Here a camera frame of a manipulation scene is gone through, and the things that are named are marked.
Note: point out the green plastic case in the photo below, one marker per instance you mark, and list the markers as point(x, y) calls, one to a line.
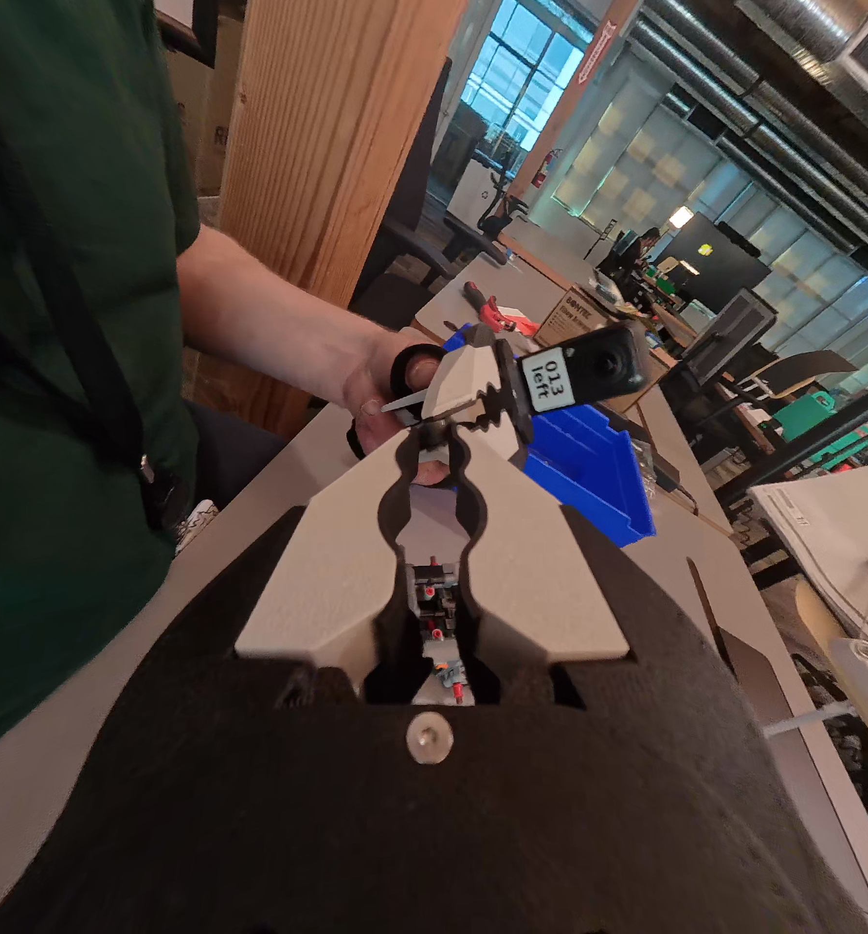
point(810, 419)

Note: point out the black metal pole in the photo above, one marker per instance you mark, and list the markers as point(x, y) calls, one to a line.
point(806, 445)

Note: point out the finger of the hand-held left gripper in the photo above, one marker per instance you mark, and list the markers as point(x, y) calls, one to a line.
point(459, 383)
point(496, 438)

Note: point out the red fire extinguisher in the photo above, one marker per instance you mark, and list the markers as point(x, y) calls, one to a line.
point(543, 169)

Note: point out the black office chair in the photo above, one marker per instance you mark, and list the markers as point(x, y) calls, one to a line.
point(412, 219)

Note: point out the paned window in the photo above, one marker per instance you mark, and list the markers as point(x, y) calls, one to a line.
point(521, 66)

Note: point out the clear plastic bags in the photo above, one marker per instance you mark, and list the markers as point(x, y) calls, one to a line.
point(647, 467)

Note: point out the person's dark trousers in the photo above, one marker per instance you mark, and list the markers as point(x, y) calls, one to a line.
point(237, 452)

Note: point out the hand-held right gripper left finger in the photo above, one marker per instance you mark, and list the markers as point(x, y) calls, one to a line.
point(317, 584)

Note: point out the lego car model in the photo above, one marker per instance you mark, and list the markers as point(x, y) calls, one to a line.
point(434, 605)

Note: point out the large black monitor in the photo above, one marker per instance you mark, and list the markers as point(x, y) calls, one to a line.
point(718, 270)

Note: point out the black lego axle connector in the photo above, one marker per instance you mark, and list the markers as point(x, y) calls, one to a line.
point(434, 432)

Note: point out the silver air duct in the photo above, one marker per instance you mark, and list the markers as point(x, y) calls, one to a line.
point(799, 29)

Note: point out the black power adapter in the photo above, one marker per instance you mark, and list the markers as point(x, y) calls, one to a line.
point(669, 476)

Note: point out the person's left hand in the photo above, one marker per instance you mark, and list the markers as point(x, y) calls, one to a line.
point(368, 387)

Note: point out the white patterned object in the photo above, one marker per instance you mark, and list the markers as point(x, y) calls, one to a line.
point(197, 522)

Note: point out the lego instruction booklet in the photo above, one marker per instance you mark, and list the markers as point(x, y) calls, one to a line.
point(843, 525)

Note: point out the red hanging sign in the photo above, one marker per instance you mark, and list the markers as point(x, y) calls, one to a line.
point(596, 52)

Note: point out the person's green shirt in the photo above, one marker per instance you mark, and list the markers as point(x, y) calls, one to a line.
point(76, 365)

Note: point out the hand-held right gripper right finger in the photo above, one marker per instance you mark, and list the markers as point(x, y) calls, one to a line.
point(543, 584)

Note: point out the person's left forearm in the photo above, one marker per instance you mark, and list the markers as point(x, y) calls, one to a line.
point(273, 321)

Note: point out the brown cardboard box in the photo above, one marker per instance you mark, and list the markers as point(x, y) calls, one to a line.
point(573, 314)

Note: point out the glowing white lamp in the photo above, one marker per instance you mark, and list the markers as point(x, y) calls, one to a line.
point(681, 217)

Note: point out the blue plastic bin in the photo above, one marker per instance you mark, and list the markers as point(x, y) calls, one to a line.
point(587, 467)

